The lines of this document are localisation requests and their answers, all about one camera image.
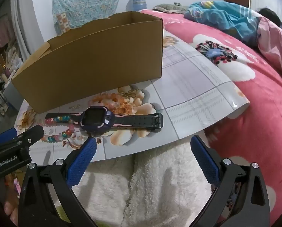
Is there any light pink quilt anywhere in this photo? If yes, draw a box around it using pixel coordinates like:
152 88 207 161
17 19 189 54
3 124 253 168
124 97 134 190
258 16 282 88

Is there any brown cardboard box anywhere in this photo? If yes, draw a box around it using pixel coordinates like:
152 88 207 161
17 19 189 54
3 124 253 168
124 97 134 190
11 11 164 114

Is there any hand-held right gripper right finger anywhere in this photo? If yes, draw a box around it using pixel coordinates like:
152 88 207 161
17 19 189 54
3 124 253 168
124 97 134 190
190 135 271 227

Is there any pink floral blanket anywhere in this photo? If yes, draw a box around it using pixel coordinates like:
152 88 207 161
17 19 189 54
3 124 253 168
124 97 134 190
140 9 282 227

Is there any floral checked table cover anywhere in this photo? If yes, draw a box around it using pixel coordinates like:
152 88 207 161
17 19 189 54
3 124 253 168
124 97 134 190
15 26 250 163

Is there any purple and black smartwatch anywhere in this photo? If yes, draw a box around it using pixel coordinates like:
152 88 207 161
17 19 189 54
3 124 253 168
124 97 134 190
45 106 164 135

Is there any grey patterned cloth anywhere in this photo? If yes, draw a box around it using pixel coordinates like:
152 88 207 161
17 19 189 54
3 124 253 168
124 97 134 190
153 3 189 14

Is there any hanging pink garment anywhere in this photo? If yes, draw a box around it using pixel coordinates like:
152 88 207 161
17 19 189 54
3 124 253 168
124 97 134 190
0 16 12 48

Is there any white fleece blanket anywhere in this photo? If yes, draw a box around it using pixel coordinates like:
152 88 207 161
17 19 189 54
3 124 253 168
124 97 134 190
71 135 229 227

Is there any blue printed quilt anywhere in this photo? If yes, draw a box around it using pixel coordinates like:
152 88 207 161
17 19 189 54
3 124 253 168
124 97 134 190
185 0 262 46

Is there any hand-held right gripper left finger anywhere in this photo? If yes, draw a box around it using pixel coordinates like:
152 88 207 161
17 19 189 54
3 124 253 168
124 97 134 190
18 137 97 227

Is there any teal floral wall cloth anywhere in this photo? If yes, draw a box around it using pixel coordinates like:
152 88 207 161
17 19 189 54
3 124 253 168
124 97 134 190
52 0 126 36

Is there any multicoloured bead bracelet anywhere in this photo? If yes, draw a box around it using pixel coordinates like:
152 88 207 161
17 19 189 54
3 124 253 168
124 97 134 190
39 115 85 149

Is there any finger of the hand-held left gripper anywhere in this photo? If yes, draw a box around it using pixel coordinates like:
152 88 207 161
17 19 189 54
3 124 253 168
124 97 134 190
15 125 45 146
0 128 17 145

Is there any blue water bottle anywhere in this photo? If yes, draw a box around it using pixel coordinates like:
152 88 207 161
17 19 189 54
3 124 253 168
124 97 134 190
131 0 147 12

